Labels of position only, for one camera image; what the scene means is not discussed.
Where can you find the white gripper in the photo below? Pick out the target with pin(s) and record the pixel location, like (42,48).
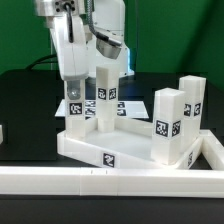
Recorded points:
(78,29)

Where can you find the white marker base plate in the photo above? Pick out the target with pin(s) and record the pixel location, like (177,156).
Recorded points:
(130,109)

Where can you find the white front fence bar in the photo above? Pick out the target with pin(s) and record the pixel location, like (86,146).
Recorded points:
(16,180)

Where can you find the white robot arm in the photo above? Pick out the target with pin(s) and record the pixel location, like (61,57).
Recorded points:
(122,58)

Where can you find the white desk top tray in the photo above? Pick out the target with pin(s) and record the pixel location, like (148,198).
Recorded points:
(127,147)

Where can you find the white base block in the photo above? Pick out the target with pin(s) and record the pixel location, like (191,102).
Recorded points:
(167,125)

